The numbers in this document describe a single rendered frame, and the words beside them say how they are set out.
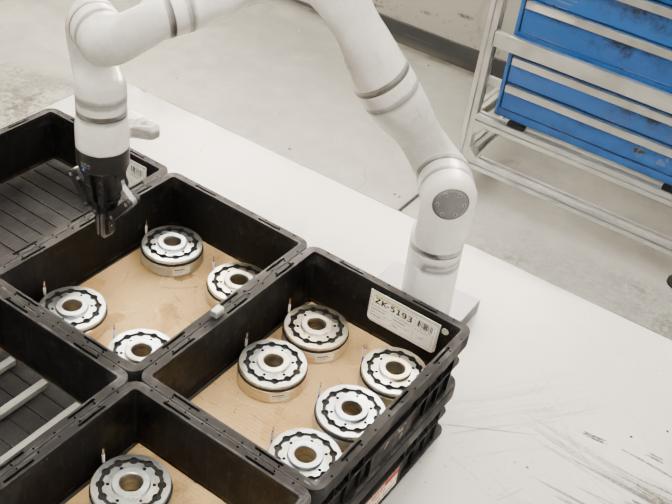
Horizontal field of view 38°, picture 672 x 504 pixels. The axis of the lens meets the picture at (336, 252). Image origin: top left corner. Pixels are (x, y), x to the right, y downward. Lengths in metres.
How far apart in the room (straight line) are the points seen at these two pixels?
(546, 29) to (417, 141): 1.65
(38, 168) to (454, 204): 0.79
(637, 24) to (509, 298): 1.35
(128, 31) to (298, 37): 3.12
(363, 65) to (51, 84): 2.58
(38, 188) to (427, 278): 0.72
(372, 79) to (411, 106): 0.08
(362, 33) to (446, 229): 0.37
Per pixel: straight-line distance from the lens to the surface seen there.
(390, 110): 1.46
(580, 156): 3.24
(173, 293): 1.59
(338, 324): 1.52
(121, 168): 1.40
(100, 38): 1.28
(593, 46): 3.12
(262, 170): 2.14
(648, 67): 3.08
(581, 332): 1.88
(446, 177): 1.54
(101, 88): 1.33
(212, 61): 4.11
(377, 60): 1.43
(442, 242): 1.60
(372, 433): 1.27
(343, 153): 3.57
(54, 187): 1.84
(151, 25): 1.30
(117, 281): 1.62
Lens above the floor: 1.87
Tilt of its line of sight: 37 degrees down
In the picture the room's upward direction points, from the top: 9 degrees clockwise
